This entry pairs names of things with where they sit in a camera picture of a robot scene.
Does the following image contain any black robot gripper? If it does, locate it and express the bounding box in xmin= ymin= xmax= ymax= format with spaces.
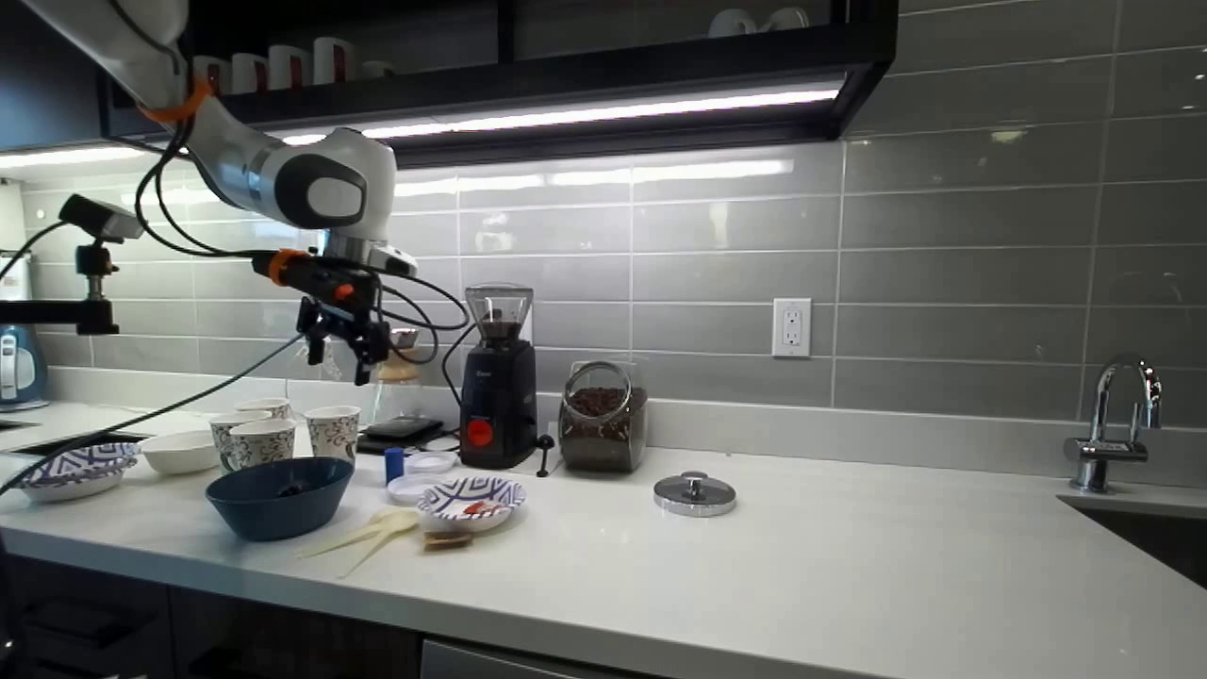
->
xmin=295 ymin=262 xmax=395 ymax=390

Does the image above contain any glass pour-over carafe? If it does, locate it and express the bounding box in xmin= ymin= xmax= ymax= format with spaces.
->
xmin=371 ymin=326 xmax=435 ymax=434

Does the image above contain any black coffee scale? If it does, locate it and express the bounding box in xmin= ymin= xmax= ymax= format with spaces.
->
xmin=353 ymin=414 xmax=448 ymax=462

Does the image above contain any dark blue bowl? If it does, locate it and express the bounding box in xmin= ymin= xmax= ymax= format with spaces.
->
xmin=205 ymin=452 xmax=360 ymax=549

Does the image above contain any black coffee grinder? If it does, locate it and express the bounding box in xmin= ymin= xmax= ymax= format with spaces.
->
xmin=458 ymin=283 xmax=544 ymax=472

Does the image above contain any cream plastic fork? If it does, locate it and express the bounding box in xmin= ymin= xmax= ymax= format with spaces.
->
xmin=327 ymin=507 xmax=426 ymax=550

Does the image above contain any cream plastic knife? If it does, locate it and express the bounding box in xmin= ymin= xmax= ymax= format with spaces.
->
xmin=307 ymin=510 xmax=420 ymax=562

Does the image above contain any small white bowl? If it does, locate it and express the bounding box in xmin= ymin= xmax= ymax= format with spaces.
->
xmin=140 ymin=428 xmax=225 ymax=478

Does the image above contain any cream plastic spoon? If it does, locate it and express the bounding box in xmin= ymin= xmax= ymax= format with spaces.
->
xmin=337 ymin=518 xmax=426 ymax=580

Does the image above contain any blue patterned plate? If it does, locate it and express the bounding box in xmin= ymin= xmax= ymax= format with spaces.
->
xmin=420 ymin=472 xmax=527 ymax=541

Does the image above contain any glass jar of coffee beans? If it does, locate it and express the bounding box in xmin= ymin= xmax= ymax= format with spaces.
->
xmin=556 ymin=357 xmax=652 ymax=478

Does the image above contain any white mug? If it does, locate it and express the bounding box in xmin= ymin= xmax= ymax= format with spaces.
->
xmin=189 ymin=52 xmax=233 ymax=100
xmin=225 ymin=48 xmax=270 ymax=100
xmin=309 ymin=33 xmax=360 ymax=91
xmin=264 ymin=43 xmax=313 ymax=96

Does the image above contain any blue patterned bowl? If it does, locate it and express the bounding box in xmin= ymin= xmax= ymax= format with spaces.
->
xmin=13 ymin=437 xmax=143 ymax=510

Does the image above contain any clear electric kettle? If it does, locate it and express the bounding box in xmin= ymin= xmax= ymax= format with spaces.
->
xmin=0 ymin=321 xmax=54 ymax=413

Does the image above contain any dark lower cabinet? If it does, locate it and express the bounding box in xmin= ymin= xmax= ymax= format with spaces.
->
xmin=0 ymin=549 xmax=658 ymax=679

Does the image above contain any round glass jar lid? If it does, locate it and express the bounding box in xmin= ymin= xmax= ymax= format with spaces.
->
xmin=649 ymin=469 xmax=738 ymax=520

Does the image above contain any white dish in cabinet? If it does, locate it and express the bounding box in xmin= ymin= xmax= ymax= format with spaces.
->
xmin=703 ymin=4 xmax=761 ymax=43
xmin=757 ymin=4 xmax=816 ymax=38

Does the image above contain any chrome faucet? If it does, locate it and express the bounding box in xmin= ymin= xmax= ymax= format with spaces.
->
xmin=1065 ymin=356 xmax=1169 ymax=500

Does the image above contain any kitchen sink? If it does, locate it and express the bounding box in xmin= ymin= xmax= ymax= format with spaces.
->
xmin=1061 ymin=489 xmax=1207 ymax=594

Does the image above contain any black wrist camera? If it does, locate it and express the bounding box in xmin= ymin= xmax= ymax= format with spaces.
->
xmin=249 ymin=246 xmax=313 ymax=288

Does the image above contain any long black power cable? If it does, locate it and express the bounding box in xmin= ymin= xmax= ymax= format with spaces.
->
xmin=0 ymin=327 xmax=313 ymax=500

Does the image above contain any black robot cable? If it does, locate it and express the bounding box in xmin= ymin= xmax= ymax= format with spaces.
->
xmin=127 ymin=119 xmax=476 ymax=370

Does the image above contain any black camera on mount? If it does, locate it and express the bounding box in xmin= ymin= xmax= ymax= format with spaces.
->
xmin=54 ymin=190 xmax=152 ymax=251

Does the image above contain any white wall outlet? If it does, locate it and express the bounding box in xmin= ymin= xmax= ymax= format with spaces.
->
xmin=768 ymin=293 xmax=816 ymax=361

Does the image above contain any dark wall cabinet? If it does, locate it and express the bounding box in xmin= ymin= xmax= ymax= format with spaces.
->
xmin=94 ymin=0 xmax=903 ymax=183

